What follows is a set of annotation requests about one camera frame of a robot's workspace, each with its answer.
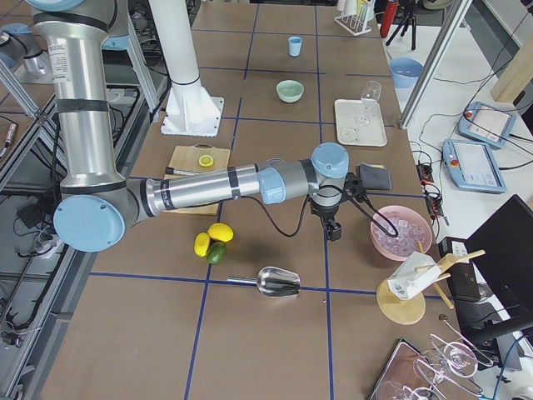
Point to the green ceramic bowl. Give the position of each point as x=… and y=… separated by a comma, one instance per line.
x=289, y=91

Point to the light blue plastic cup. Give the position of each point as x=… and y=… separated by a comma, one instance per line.
x=294, y=46

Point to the pink bowl with ice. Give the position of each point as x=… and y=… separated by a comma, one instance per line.
x=398, y=231

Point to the steel ice scoop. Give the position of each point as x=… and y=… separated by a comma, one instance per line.
x=273, y=282

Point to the blue bowl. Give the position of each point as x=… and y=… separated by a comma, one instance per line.
x=405, y=71

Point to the grey folded cloth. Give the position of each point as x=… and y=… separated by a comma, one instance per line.
x=374, y=178

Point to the white paper carton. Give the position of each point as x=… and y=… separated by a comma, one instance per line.
x=414, y=275

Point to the cream bear tray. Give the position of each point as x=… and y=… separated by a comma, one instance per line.
x=349, y=133

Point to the yellow lemon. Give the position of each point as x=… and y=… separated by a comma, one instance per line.
x=219, y=231
x=201, y=244

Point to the wooden stand round base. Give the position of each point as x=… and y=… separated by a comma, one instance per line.
x=408, y=312

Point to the green lime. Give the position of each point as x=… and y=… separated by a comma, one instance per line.
x=216, y=252

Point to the clear wine glass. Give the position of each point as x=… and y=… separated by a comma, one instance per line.
x=366, y=109

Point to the half lemon slice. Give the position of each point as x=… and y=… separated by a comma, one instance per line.
x=206, y=161

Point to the wooden cutting board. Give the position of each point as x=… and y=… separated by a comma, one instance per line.
x=186, y=158

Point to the near blue teach pendant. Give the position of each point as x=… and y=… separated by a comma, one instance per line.
x=472, y=166

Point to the blue teach pendant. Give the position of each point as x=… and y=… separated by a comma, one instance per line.
x=485, y=123
x=472, y=166

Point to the black monitor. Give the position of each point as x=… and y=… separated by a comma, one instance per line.
x=506, y=266

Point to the steel muddler black tip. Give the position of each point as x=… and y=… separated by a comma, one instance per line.
x=176, y=171

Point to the black tray with glasses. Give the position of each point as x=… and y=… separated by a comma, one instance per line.
x=398, y=379

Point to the upside down wine glass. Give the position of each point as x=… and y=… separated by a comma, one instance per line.
x=448, y=359

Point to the far blue teach pendant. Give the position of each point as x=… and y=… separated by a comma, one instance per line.
x=485, y=123

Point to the black tripod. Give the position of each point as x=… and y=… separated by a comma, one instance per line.
x=408, y=22

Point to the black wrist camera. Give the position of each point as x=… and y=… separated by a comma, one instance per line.
x=353, y=188

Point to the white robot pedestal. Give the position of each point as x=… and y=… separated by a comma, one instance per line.
x=190, y=109

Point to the white wire cup rack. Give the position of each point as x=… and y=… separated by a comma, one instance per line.
x=355, y=15

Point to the aluminium frame post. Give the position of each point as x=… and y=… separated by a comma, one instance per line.
x=443, y=40

